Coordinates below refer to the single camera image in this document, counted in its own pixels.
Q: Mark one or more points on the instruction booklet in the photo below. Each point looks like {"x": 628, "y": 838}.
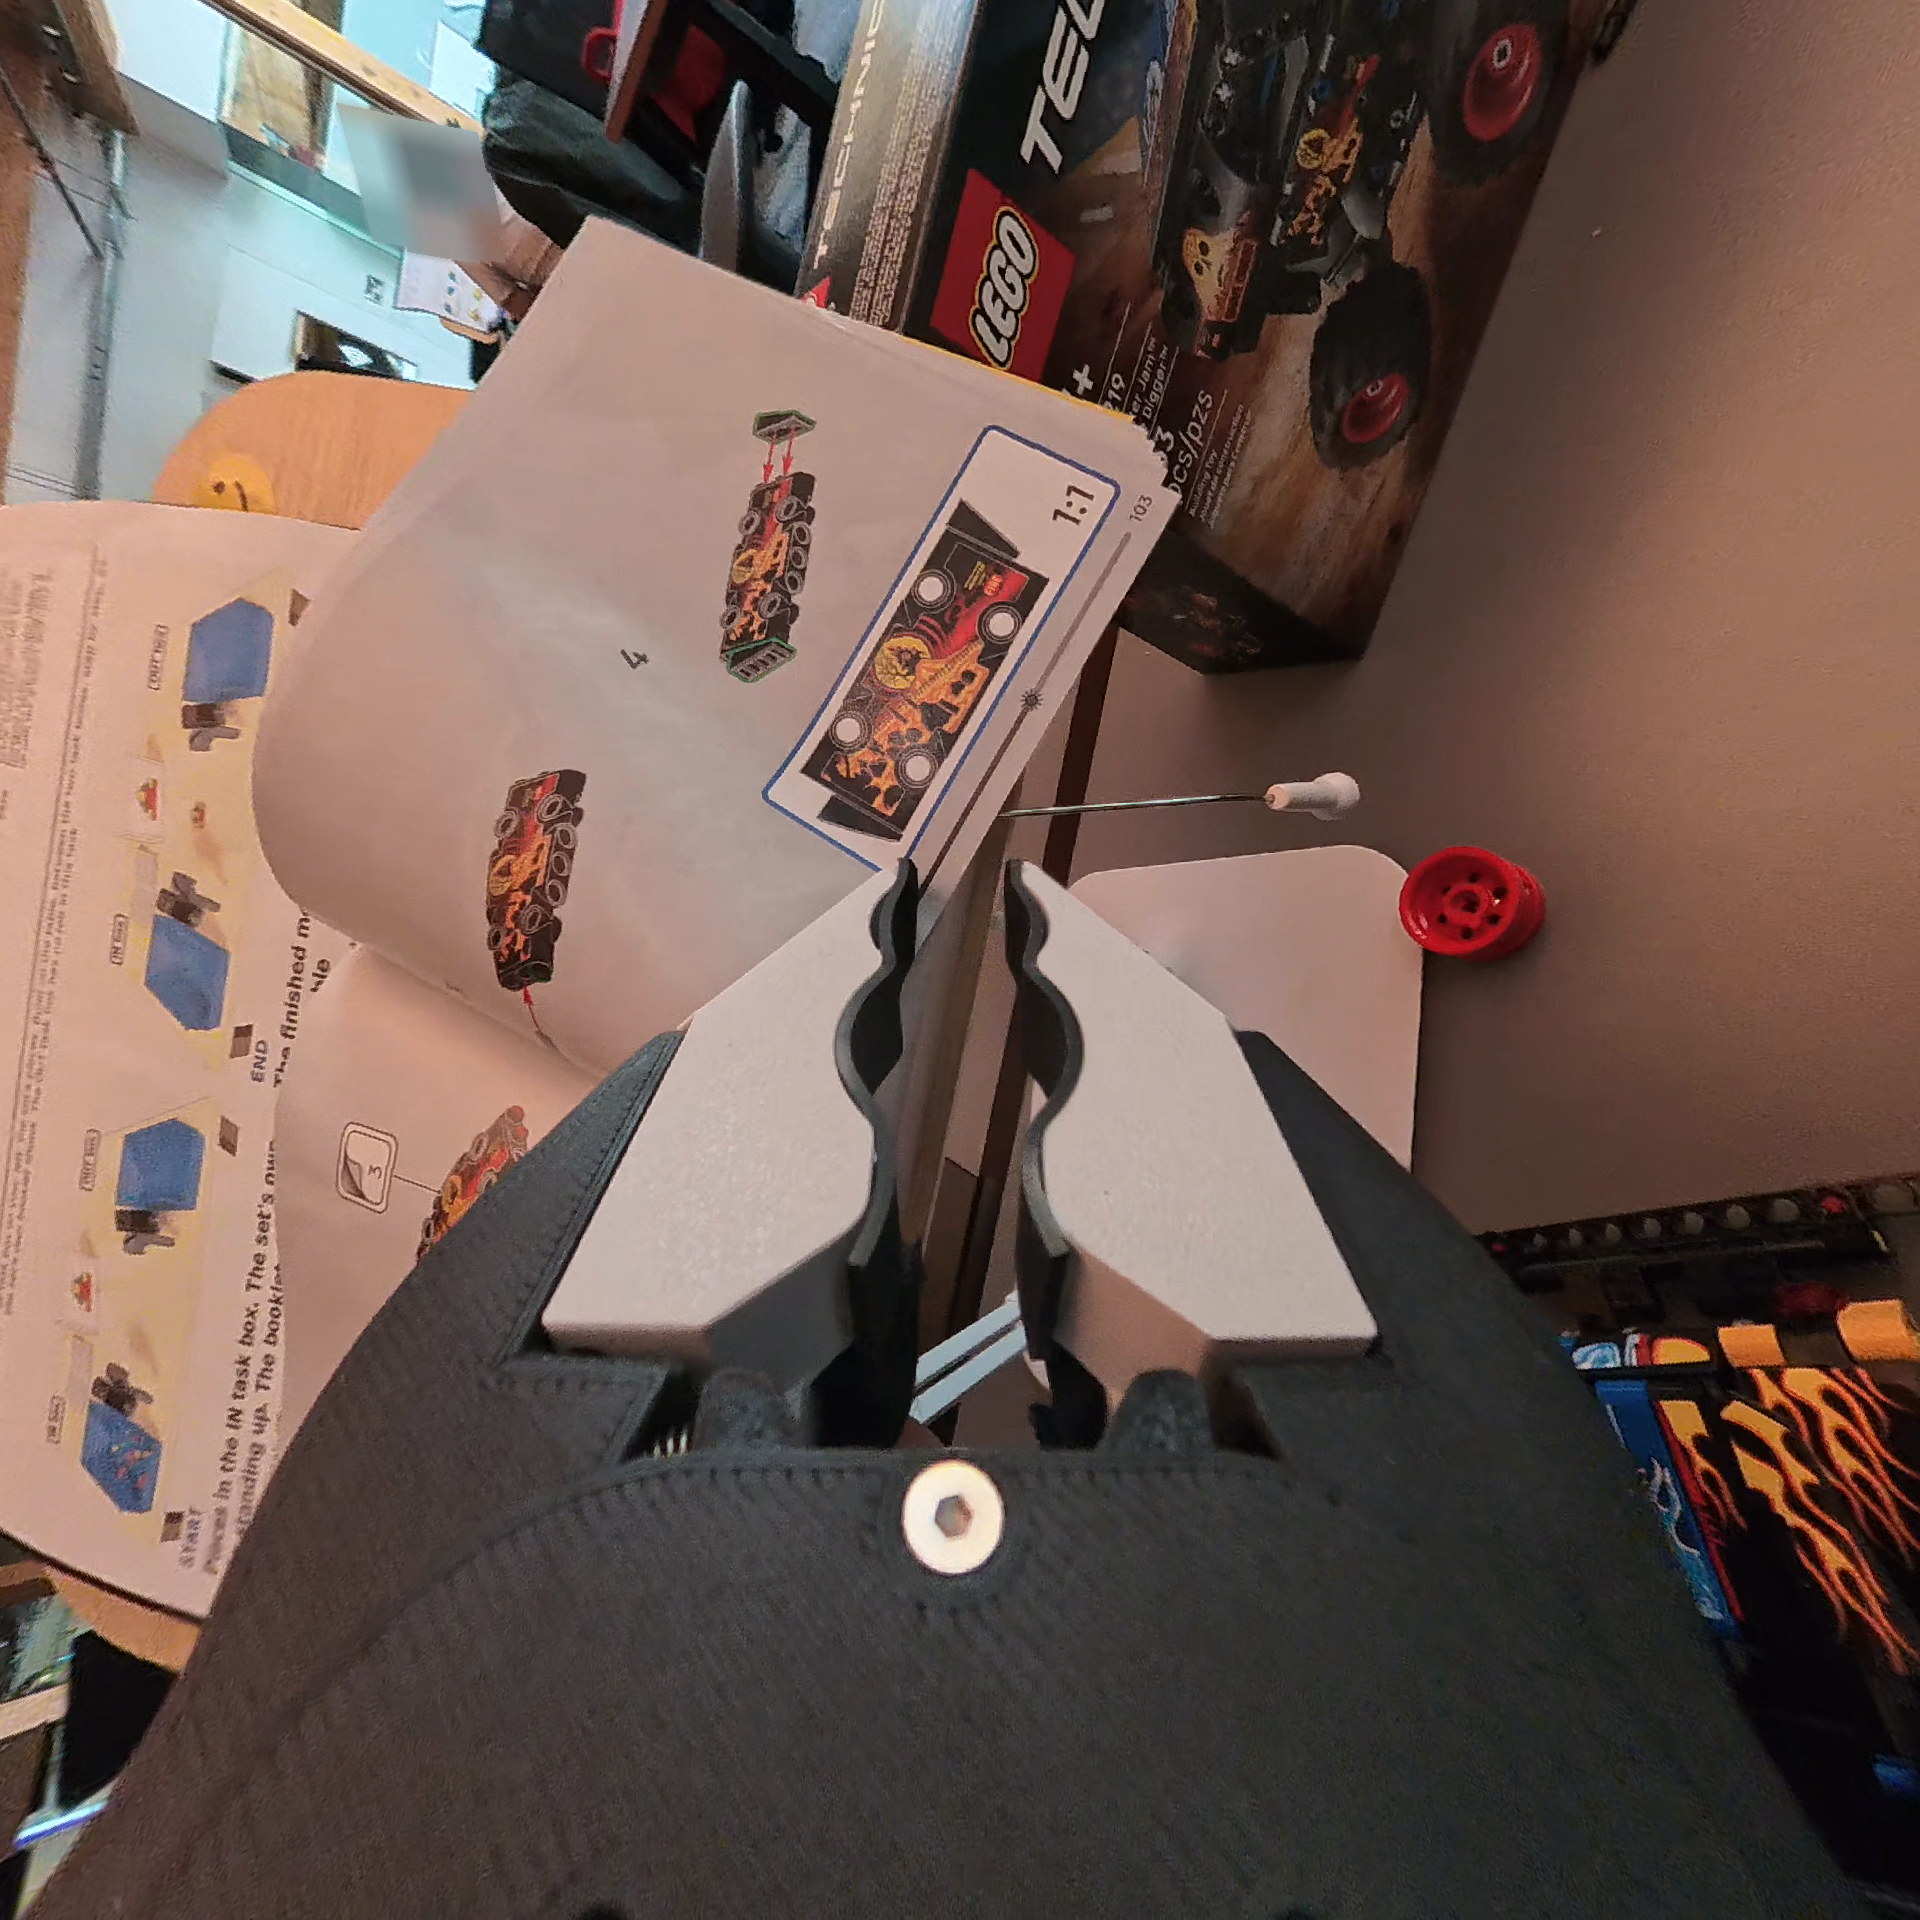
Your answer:
{"x": 602, "y": 525}

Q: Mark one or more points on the brick set box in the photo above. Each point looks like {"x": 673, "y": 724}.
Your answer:
{"x": 1198, "y": 452}

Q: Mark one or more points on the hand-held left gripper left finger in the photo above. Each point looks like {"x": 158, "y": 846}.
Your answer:
{"x": 719, "y": 1186}

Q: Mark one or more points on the blue black toy brick truck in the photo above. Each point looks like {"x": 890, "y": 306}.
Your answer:
{"x": 1769, "y": 1501}

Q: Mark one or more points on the round wooden table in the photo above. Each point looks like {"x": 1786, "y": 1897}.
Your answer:
{"x": 358, "y": 436}

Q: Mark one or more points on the yellow smiley ball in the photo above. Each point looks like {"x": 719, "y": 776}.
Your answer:
{"x": 235, "y": 486}

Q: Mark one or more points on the printed task sheet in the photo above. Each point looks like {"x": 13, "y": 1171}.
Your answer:
{"x": 90, "y": 1053}

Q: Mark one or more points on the red wheel rim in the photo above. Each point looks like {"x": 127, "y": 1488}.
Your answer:
{"x": 1463, "y": 900}

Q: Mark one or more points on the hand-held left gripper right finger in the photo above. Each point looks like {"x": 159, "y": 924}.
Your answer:
{"x": 1198, "y": 1201}

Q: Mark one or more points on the white book stand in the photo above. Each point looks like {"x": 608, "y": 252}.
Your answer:
{"x": 1275, "y": 976}

